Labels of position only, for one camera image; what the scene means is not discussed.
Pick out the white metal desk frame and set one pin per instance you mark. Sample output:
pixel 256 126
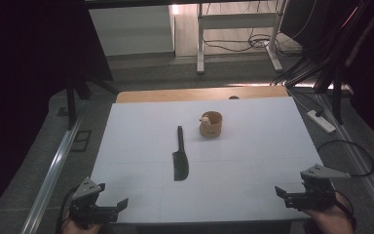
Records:
pixel 237 21

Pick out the aluminium floor rail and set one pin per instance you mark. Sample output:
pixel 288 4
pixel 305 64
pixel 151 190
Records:
pixel 53 175
pixel 357 156

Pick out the black comb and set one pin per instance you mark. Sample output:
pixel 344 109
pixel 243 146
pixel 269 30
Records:
pixel 180 165

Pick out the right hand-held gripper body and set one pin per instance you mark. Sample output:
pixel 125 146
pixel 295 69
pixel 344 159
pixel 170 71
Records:
pixel 318 195

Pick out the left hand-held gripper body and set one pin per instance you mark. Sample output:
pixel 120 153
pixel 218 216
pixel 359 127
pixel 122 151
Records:
pixel 82 209

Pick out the person's left hand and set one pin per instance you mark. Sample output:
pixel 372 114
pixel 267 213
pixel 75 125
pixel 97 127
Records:
pixel 78 230

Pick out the pale partition panel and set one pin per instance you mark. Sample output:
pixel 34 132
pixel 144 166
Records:
pixel 131 29

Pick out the white power strip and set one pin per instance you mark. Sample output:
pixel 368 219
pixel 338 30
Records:
pixel 322 122

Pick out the small white figurine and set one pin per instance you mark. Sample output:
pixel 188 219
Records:
pixel 205 120

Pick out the black floor plate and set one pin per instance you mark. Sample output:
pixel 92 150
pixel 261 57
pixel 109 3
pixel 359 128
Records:
pixel 81 141

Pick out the black metal stand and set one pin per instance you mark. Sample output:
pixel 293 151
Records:
pixel 71 107

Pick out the round wooden cup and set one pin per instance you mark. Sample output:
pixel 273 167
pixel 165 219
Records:
pixel 211 130

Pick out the black plug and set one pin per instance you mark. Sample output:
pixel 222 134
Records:
pixel 319 113

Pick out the person's right hand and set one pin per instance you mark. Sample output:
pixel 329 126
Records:
pixel 332 222

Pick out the white foam board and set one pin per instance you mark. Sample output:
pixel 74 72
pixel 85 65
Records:
pixel 256 156

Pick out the black tripod stand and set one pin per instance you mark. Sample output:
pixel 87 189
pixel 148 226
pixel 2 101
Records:
pixel 337 97

